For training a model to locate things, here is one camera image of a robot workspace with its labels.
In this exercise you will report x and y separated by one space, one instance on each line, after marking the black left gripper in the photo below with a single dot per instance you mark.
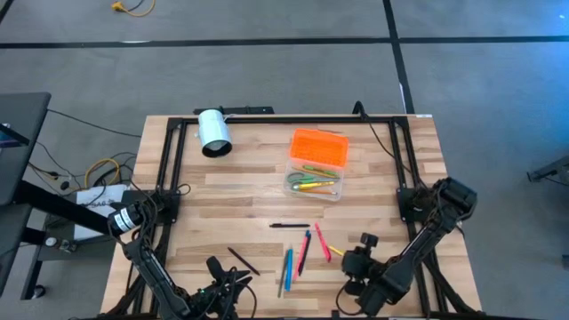
213 302

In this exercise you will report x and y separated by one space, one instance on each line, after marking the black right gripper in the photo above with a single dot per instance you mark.
362 269

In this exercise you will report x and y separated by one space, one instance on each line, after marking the slim dark pencil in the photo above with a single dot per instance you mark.
243 261

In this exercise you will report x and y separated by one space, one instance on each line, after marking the thin yellow pencil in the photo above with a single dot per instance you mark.
336 251

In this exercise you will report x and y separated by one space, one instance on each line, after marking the grey pen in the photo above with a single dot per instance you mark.
283 275

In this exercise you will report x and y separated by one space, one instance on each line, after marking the blue multicolour pen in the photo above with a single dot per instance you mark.
310 181
289 269

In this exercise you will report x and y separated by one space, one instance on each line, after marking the black pen with clip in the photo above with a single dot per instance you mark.
289 225

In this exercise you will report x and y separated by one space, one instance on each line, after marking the orange pencil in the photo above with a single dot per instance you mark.
324 192

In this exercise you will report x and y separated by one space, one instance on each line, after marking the clear box with orange lid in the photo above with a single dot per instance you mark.
318 149

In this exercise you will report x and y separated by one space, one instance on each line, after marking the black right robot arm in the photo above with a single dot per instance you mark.
418 253

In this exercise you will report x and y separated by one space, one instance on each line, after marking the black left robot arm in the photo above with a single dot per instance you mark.
151 266

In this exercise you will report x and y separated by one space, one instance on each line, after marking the white spotlight lamp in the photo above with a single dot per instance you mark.
214 133

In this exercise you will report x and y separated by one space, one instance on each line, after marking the black metal stand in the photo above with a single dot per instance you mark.
551 169

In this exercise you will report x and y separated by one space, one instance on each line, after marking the black desk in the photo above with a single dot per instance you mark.
22 133

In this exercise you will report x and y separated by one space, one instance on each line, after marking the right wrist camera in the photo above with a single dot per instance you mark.
369 240

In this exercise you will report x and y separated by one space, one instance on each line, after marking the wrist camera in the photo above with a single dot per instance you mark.
214 266
369 240

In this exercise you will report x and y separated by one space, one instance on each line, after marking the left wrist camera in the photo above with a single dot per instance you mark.
214 266

